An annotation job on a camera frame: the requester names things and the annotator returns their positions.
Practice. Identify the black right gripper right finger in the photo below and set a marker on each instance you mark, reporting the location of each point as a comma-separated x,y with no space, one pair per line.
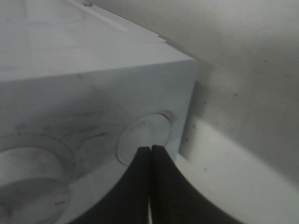
173,200

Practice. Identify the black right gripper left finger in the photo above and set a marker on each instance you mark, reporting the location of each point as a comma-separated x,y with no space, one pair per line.
127,202

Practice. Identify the round white door button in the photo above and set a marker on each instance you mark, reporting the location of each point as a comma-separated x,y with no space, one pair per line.
148,130

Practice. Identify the white timer knob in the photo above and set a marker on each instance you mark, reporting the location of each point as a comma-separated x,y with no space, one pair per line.
33,187

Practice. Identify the white microwave oven body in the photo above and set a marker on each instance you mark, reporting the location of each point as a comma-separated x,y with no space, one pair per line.
73,77

